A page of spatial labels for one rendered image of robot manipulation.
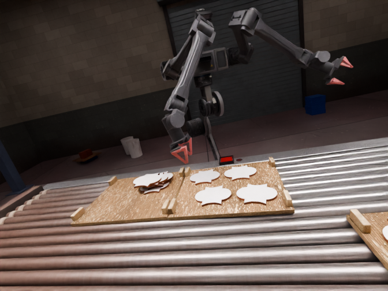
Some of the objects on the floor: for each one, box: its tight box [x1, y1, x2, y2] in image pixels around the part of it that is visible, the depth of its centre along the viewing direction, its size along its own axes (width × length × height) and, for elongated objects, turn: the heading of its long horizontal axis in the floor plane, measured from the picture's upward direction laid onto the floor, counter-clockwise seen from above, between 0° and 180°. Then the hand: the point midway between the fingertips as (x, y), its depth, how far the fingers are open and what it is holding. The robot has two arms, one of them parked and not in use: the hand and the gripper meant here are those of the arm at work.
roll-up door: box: [156, 0, 307, 126], centre depth 486 cm, size 34×330×342 cm, turn 121°
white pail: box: [125, 139, 143, 158], centre depth 451 cm, size 30×30×37 cm
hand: (187, 157), depth 88 cm, fingers open, 9 cm apart
